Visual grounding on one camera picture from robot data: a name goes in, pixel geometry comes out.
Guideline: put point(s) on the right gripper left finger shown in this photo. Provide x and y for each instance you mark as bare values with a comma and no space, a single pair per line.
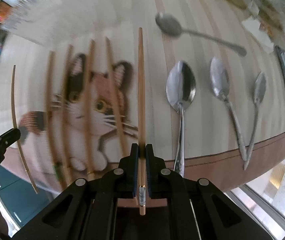
122,181

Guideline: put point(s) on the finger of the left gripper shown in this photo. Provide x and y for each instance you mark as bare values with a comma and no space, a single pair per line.
8,138

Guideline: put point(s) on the large steel spoon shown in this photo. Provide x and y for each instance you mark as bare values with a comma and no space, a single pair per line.
180,92

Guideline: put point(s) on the crosswise steel spoon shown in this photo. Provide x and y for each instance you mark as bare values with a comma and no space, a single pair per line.
169,25

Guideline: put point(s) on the small steel spoon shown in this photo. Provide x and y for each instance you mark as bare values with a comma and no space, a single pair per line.
258,96

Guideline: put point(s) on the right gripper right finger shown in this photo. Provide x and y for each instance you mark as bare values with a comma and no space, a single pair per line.
161,181

